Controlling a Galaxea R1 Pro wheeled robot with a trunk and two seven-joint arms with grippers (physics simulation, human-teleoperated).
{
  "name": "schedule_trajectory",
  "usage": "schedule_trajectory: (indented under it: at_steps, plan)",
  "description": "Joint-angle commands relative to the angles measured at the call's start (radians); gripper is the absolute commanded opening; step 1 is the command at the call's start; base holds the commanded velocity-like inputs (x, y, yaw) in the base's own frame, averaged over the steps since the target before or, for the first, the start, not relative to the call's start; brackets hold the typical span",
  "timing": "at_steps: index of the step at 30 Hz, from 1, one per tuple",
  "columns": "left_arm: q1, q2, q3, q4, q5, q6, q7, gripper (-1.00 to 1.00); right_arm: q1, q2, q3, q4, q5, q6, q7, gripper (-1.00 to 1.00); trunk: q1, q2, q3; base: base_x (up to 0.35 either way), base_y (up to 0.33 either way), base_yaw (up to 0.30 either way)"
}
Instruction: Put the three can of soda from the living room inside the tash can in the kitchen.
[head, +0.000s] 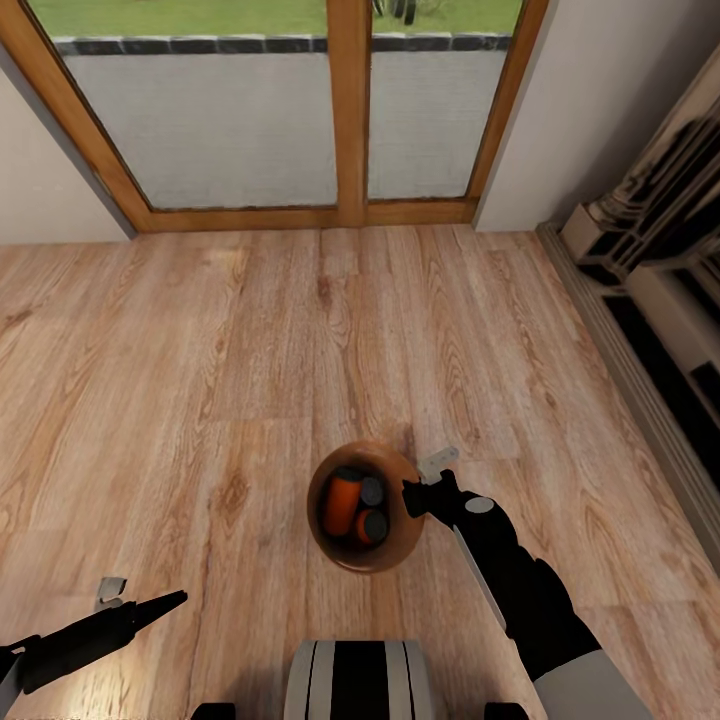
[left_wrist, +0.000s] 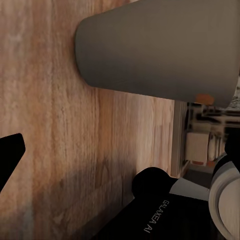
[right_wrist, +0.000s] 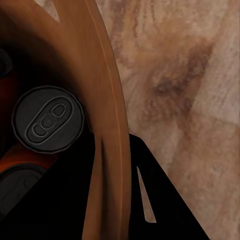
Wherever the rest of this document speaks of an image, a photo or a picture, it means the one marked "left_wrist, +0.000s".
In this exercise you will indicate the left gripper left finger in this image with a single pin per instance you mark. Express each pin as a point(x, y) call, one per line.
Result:
point(12, 149)

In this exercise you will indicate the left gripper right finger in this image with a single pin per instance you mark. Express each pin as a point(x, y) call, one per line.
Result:
point(232, 148)

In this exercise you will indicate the cabinet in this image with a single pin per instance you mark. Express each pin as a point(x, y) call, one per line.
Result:
point(203, 179)

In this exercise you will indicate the trash can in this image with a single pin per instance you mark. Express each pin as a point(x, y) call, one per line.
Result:
point(183, 50)

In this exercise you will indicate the wood fireplace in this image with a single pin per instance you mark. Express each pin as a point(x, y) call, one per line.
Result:
point(200, 131)

